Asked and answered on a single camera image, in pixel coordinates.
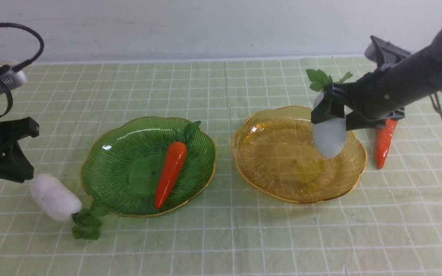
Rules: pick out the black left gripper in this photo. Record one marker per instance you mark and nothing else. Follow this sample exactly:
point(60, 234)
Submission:
point(14, 166)

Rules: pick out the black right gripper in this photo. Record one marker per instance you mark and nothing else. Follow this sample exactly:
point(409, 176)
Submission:
point(377, 96)

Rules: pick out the white toy radish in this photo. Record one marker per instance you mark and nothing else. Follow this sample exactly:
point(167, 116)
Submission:
point(62, 205)
point(329, 137)

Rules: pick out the orange toy carrot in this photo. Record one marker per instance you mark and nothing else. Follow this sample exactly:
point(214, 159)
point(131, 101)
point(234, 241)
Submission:
point(175, 158)
point(383, 142)

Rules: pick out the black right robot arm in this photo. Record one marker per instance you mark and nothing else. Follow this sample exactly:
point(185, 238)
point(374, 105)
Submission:
point(400, 79)

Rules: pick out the amber glass plate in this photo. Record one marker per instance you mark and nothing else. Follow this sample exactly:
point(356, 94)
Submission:
point(274, 151)

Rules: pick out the green glass plate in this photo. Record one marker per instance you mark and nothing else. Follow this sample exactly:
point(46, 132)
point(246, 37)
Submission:
point(124, 166)

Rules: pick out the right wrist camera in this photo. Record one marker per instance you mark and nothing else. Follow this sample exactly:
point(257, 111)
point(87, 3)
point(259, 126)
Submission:
point(384, 54)

